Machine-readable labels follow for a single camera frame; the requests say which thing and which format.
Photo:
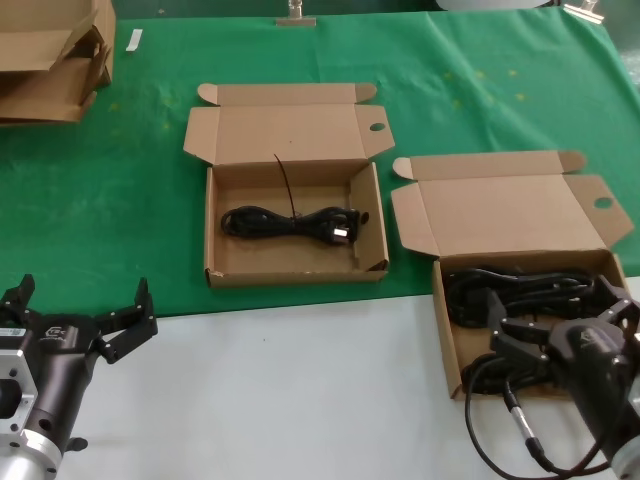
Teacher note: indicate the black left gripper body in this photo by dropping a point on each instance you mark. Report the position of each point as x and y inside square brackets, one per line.
[60, 360]

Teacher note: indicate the large brown cardboard box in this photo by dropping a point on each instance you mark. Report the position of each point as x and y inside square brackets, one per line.
[45, 100]

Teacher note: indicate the small white label strip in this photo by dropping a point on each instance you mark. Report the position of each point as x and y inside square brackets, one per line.
[133, 40]

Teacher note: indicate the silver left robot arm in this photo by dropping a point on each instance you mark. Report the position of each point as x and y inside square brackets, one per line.
[25, 460]

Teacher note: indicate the flattened brown cardboard box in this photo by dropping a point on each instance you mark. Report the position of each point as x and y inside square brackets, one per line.
[45, 20]

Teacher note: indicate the green table cloth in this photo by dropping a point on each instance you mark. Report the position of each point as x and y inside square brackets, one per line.
[100, 200]

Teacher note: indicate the open cardboard box without divider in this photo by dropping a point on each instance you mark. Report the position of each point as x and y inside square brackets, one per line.
[500, 210]

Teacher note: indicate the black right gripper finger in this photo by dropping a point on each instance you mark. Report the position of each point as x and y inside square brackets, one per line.
[622, 315]
[520, 345]

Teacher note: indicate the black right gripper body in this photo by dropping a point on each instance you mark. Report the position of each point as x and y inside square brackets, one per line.
[590, 360]

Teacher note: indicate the open cardboard box with divider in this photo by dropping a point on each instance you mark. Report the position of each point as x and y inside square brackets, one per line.
[280, 130]

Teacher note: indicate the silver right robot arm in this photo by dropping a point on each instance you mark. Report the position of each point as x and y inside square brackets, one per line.
[630, 462]

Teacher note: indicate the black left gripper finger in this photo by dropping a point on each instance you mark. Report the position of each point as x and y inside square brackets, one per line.
[135, 322]
[20, 300]

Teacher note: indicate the silver metal table clip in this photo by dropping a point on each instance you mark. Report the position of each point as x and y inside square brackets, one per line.
[295, 20]

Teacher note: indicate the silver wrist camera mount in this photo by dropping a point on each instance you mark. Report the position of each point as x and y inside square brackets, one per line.
[15, 370]
[637, 405]

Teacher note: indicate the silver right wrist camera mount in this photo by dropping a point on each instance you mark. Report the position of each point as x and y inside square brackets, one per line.
[637, 405]

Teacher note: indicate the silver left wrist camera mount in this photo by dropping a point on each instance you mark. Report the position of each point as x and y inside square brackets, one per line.
[15, 370]

